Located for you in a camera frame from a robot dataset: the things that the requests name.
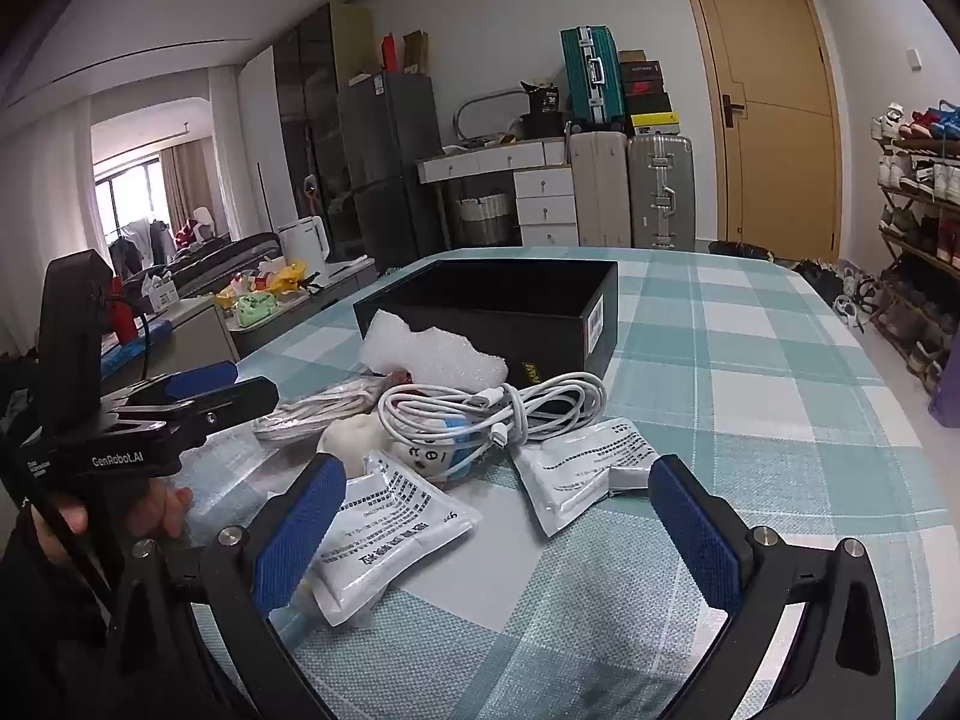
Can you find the white foam wrap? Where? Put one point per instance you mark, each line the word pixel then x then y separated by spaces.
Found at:
pixel 427 349

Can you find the dark sofa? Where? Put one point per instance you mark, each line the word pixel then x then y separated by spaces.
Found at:
pixel 225 255

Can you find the white desk with drawers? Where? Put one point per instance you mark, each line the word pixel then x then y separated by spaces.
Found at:
pixel 544 199

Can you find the white appliance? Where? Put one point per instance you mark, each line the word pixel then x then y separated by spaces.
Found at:
pixel 304 240

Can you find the grey side table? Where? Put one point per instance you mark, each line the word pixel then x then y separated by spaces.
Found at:
pixel 199 337

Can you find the grey white laundry basket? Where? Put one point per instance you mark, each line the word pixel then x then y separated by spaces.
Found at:
pixel 484 219

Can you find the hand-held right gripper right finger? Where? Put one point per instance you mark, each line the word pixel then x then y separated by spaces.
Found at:
pixel 697 540

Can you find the teal suitcase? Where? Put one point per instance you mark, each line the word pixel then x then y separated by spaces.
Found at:
pixel 589 75

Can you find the person's left hand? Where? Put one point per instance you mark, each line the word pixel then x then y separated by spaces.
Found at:
pixel 154 510

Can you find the silver suitcase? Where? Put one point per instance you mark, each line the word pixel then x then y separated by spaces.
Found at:
pixel 660 191

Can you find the bagged white shoelaces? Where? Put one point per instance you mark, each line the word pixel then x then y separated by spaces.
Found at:
pixel 315 409

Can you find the window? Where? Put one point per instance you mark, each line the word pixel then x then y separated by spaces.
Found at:
pixel 127 195

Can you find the white printed packet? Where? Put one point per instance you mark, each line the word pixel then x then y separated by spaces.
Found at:
pixel 570 465
pixel 390 532

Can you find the white plush toy blue cap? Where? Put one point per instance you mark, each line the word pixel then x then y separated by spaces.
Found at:
pixel 352 439

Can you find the beige suitcase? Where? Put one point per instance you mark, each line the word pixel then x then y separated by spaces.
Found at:
pixel 598 191

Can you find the dark tall cabinet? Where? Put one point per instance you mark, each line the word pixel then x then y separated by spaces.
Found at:
pixel 307 127

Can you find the oval mirror frame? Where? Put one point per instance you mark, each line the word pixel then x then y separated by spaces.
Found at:
pixel 459 116

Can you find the yellow plastic bag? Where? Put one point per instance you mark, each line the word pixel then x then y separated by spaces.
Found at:
pixel 289 274

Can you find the red balloon glue packet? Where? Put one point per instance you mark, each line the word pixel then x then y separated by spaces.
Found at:
pixel 400 377

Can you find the person's left forearm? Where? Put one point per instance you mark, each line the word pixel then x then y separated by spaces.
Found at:
pixel 37 630

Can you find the purple bag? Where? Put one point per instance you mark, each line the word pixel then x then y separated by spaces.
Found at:
pixel 946 382

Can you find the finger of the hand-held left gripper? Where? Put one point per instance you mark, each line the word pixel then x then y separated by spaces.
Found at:
pixel 201 381
pixel 240 399

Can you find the yellow wooden door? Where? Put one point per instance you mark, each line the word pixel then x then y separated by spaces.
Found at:
pixel 780 127

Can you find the brown cardboard box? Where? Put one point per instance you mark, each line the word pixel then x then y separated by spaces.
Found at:
pixel 416 52

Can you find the black box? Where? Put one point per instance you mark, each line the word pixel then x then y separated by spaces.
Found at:
pixel 596 315

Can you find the dark refrigerator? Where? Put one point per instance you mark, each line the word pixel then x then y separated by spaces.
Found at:
pixel 390 165

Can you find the scattered pile of shoes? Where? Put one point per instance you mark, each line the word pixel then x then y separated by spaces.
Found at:
pixel 825 281

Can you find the rows of assorted sneakers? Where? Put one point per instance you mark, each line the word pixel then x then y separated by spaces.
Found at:
pixel 926 172

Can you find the stack of shoe boxes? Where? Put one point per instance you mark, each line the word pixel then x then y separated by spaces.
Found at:
pixel 649 94

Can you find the wooden shoe rack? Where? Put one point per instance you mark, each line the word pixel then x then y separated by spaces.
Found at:
pixel 911 199

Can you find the green soft item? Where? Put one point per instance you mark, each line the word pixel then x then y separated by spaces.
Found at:
pixel 256 309

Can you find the red cardboard box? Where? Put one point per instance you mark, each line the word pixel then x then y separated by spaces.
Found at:
pixel 391 54

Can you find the beige curtain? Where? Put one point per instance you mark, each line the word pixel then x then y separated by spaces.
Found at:
pixel 186 187

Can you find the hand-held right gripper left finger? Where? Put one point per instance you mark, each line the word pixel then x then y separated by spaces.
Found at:
pixel 298 532

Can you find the black gift bag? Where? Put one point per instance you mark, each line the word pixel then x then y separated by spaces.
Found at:
pixel 541 112

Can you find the red bottle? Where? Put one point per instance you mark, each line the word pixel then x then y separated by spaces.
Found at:
pixel 124 311

